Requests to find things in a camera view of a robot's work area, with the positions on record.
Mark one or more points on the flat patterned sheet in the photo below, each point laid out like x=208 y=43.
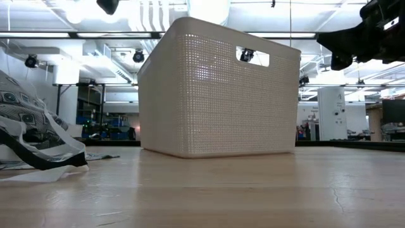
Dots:
x=101 y=156

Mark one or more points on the black metal shelving frame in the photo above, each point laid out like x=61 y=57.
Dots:
x=102 y=107

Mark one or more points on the small black hanging fixture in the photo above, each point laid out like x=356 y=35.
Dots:
x=272 y=3

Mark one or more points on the white perforated plastic basket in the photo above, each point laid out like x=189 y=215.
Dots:
x=215 y=101

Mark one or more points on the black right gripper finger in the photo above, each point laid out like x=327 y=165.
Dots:
x=341 y=62
x=343 y=42

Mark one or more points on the black and white patterned cloth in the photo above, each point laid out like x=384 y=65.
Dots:
x=47 y=152

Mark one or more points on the black round ceiling camera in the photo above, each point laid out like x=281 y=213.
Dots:
x=246 y=55
x=303 y=80
x=31 y=61
x=138 y=56

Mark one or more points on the black monitor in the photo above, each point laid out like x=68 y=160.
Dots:
x=394 y=111

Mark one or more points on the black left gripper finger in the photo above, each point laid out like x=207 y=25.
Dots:
x=108 y=5

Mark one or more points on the white pillar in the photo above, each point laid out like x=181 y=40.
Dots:
x=332 y=114

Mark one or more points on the grey patterned fabric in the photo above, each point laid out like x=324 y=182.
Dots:
x=22 y=107

